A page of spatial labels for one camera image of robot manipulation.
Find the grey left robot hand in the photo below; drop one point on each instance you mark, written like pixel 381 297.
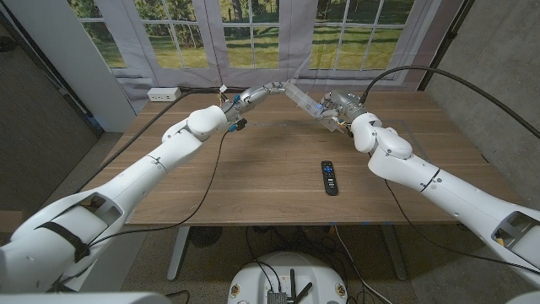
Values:
pixel 249 99

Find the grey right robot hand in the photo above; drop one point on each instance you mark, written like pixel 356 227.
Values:
pixel 343 105

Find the clear plastic syringe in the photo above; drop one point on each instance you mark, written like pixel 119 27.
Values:
pixel 301 100

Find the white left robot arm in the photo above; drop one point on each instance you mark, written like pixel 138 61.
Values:
pixel 147 169

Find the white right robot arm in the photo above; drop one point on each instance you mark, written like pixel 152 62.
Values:
pixel 443 190

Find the black TV remote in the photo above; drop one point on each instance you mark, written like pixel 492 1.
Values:
pixel 329 179

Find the printed window backdrop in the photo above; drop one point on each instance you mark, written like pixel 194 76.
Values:
pixel 253 63

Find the white power strip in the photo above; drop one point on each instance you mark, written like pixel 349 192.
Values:
pixel 163 94

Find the black backdrop stand pole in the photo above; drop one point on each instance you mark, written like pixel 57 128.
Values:
pixel 443 46

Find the black round fan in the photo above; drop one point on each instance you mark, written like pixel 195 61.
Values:
pixel 205 236

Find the white table leg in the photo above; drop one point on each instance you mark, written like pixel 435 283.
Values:
pixel 179 253
pixel 396 257

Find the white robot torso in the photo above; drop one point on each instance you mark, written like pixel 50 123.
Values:
pixel 320 274

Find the white panel board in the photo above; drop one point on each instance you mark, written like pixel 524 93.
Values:
pixel 76 63

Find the black antenna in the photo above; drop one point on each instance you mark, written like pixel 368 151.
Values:
pixel 292 283
pixel 304 292

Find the grey router box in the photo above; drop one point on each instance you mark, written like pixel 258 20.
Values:
pixel 276 297

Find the brown cardboard box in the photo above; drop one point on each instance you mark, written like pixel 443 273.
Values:
pixel 10 220

